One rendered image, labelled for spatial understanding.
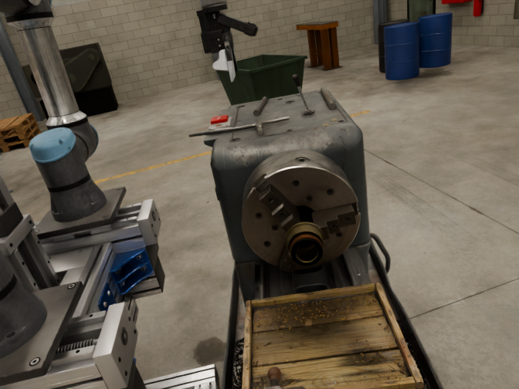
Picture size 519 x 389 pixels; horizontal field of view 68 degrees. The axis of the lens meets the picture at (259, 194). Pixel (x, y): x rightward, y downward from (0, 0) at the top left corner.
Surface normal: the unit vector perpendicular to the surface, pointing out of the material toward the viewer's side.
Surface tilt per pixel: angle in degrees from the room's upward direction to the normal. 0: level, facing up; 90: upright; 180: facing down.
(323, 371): 0
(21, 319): 72
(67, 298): 0
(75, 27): 90
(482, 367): 0
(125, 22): 90
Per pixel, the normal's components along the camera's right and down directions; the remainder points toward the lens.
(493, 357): -0.18, -0.88
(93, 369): 0.13, 0.42
